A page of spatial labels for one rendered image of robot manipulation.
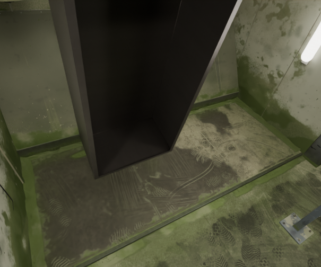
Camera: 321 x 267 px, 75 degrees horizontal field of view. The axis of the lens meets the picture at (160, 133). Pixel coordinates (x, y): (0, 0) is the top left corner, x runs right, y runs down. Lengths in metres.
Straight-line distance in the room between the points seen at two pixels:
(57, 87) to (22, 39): 0.45
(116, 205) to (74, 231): 0.35
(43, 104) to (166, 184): 1.32
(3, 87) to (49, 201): 1.02
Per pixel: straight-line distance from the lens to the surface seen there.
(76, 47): 0.70
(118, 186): 1.94
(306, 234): 2.27
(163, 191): 1.92
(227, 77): 3.04
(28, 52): 2.21
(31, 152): 2.28
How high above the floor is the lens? 1.70
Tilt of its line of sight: 45 degrees down
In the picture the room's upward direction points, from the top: 8 degrees clockwise
